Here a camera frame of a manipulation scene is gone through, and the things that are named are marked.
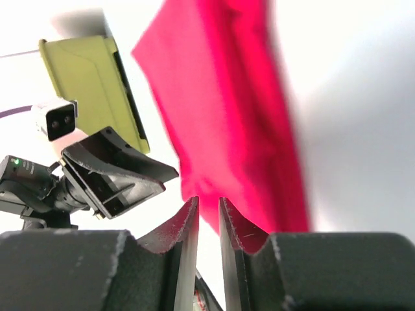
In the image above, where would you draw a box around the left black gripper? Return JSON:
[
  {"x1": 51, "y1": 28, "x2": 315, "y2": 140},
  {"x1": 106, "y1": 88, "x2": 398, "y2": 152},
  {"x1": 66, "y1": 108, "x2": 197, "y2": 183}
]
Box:
[{"x1": 58, "y1": 126, "x2": 178, "y2": 219}]

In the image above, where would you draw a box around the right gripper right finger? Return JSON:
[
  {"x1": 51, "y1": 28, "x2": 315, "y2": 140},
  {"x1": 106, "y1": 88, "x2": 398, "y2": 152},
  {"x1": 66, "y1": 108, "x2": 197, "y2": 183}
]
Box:
[{"x1": 219, "y1": 198, "x2": 414, "y2": 310}]

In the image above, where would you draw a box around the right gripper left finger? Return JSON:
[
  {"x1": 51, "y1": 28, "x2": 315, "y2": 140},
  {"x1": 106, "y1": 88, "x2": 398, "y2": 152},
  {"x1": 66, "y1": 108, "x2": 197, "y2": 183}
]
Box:
[{"x1": 1, "y1": 197, "x2": 199, "y2": 310}]

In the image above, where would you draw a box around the crimson red t shirt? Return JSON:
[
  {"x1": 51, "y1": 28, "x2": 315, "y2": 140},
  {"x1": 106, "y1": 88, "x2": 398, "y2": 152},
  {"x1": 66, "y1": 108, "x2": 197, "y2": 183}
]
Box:
[{"x1": 132, "y1": 1, "x2": 309, "y2": 233}]

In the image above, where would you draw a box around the olive green plastic bin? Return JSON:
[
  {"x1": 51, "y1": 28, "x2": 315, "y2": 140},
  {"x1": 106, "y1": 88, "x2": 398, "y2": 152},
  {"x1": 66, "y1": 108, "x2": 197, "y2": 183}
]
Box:
[{"x1": 38, "y1": 36, "x2": 150, "y2": 154}]

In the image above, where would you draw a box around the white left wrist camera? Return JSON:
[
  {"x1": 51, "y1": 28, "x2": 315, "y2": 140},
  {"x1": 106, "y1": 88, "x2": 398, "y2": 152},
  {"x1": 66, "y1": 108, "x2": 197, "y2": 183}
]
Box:
[{"x1": 30, "y1": 97, "x2": 88, "y2": 161}]

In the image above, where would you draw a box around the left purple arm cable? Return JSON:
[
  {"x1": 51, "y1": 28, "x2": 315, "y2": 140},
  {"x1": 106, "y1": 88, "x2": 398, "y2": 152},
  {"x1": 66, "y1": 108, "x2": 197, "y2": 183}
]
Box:
[{"x1": 0, "y1": 105, "x2": 33, "y2": 119}]

